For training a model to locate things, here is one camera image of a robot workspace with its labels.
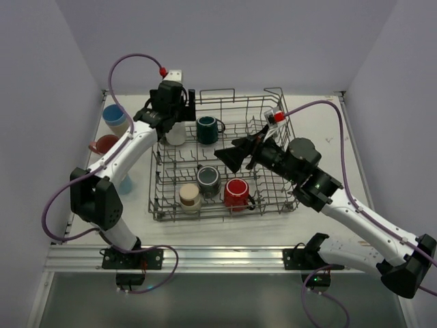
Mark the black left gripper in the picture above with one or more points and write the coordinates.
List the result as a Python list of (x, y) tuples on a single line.
[(186, 105)]

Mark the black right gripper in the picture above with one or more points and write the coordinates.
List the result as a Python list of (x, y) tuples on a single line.
[(252, 152)]

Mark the white faceted ceramic mug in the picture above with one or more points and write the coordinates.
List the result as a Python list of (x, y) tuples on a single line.
[(177, 135)]

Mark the beige plastic tumbler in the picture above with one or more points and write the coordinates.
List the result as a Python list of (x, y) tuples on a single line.
[(120, 129)]

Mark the blue plastic tumbler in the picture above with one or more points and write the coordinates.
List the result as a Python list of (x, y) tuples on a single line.
[(113, 115)]

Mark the pink ghost pattern mug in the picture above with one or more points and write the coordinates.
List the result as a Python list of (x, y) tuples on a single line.
[(103, 144)]

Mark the light blue faceted mug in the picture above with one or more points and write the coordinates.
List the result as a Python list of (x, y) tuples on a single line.
[(126, 185)]

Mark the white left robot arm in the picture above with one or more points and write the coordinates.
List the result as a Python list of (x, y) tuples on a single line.
[(93, 193)]

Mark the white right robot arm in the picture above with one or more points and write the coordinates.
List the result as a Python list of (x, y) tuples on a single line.
[(399, 258)]

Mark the dark green mug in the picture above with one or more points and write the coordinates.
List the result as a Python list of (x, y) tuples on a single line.
[(208, 129)]

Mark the dark grey mug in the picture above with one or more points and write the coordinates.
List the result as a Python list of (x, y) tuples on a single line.
[(209, 181)]

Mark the red mug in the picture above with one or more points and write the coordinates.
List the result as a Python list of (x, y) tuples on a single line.
[(237, 195)]

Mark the cream and brown mug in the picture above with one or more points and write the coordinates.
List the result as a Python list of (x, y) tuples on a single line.
[(190, 198)]

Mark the right black controller box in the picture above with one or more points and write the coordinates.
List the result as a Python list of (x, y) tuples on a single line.
[(321, 281)]

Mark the black controller box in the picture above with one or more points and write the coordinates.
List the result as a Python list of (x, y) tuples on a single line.
[(321, 281), (126, 281)]

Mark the left black controller box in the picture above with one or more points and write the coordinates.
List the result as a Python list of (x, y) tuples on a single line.
[(126, 281)]

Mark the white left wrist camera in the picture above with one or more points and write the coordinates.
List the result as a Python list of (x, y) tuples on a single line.
[(174, 75)]

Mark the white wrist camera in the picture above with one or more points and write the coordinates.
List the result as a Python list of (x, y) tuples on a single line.
[(174, 75), (275, 120)]

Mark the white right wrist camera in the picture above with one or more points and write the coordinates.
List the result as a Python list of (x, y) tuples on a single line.
[(275, 120)]

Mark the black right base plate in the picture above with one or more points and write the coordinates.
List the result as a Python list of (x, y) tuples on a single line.
[(297, 258)]

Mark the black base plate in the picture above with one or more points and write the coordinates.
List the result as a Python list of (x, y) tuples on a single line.
[(115, 260), (297, 258)]

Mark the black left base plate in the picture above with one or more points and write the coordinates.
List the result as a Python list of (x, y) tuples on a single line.
[(115, 260)]

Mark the aluminium mounting rail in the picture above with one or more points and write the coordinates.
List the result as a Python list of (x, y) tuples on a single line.
[(192, 259)]

